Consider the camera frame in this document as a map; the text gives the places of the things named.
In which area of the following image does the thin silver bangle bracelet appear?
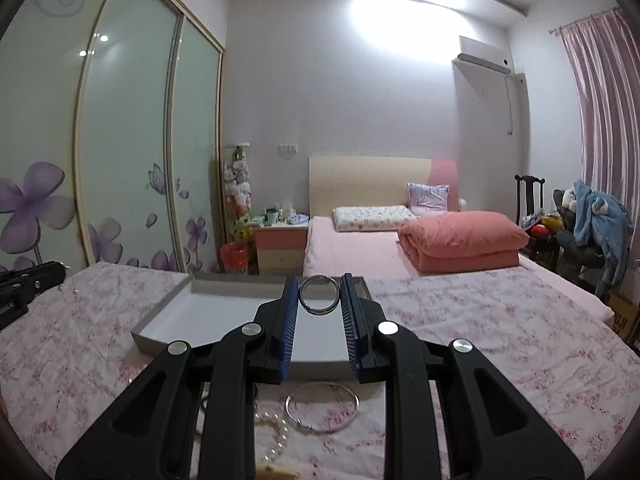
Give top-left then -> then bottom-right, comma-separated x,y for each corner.
284,380 -> 362,435

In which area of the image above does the small silver ring bangle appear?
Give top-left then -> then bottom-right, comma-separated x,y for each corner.
298,274 -> 341,316

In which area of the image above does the floral pink bedspread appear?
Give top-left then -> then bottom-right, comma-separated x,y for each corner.
1,263 -> 639,474

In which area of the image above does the grey cardboard tray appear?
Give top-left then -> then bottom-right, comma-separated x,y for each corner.
131,274 -> 354,380

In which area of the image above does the red waste bin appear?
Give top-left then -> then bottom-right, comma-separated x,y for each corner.
220,242 -> 250,274

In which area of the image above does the pink beige nightstand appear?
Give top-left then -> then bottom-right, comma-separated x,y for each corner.
254,223 -> 308,276

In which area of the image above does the folded coral pink quilt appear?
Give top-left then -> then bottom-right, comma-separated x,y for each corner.
397,210 -> 529,274

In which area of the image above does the white mug on nightstand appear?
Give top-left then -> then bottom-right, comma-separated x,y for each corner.
265,208 -> 280,226

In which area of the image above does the sliding wardrobe with flowers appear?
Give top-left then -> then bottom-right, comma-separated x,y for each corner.
1,0 -> 226,273

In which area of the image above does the stack of plush toys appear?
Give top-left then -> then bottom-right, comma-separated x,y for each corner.
222,143 -> 252,242

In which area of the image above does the blue plush garment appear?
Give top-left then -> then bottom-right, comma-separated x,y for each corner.
573,180 -> 634,295

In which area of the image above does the small purple white pillow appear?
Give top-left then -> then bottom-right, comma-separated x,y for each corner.
407,183 -> 449,217

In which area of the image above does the floral white pillow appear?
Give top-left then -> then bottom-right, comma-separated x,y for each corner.
333,206 -> 418,232

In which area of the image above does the dark wooden chair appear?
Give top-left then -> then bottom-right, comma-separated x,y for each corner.
514,174 -> 546,231

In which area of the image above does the beige and pink headboard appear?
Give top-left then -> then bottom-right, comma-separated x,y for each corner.
309,156 -> 459,217

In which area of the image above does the pink curtain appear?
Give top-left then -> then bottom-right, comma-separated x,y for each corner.
553,8 -> 639,230

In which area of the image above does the white pearl bracelet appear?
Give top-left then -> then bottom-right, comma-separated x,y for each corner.
252,410 -> 292,474

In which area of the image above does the white wall air conditioner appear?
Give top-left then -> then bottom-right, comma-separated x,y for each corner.
452,36 -> 512,75

